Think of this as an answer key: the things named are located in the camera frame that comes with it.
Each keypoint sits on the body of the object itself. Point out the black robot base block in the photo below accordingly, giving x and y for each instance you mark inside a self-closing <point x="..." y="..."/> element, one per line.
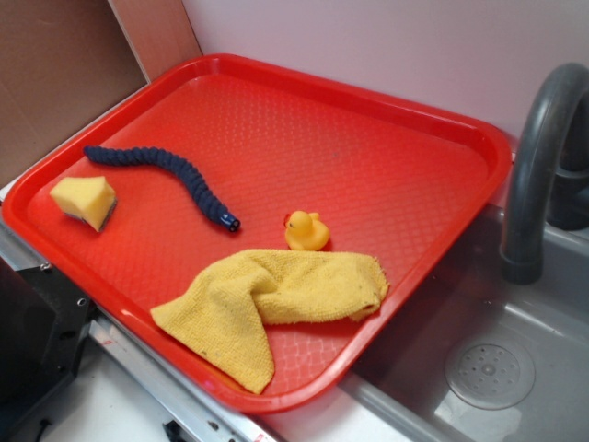
<point x="45" y="320"/>

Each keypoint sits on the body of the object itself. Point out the yellow rubber duck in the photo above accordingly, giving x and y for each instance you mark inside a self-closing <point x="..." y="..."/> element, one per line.
<point x="305" y="231"/>

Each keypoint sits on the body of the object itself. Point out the yellow microfiber cloth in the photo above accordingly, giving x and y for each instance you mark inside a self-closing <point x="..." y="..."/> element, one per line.
<point x="223" y="314"/>

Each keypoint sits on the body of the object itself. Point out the red plastic tray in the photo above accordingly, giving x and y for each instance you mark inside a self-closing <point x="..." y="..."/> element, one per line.
<point x="210" y="158"/>

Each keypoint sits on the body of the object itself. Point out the yellow sponge block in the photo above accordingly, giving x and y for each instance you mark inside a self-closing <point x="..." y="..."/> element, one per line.
<point x="90" y="200"/>

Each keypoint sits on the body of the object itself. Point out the grey plastic sink basin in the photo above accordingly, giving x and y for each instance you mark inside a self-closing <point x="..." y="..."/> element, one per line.
<point x="470" y="357"/>

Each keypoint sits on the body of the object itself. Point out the grey toy faucet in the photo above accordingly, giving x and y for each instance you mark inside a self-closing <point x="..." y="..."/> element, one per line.
<point x="549" y="183"/>

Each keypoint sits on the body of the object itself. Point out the brown cardboard panel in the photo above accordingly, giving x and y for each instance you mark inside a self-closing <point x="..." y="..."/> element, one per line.
<point x="64" y="63"/>

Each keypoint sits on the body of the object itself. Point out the silver metal rail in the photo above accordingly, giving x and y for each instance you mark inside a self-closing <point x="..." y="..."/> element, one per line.
<point x="124" y="393"/>

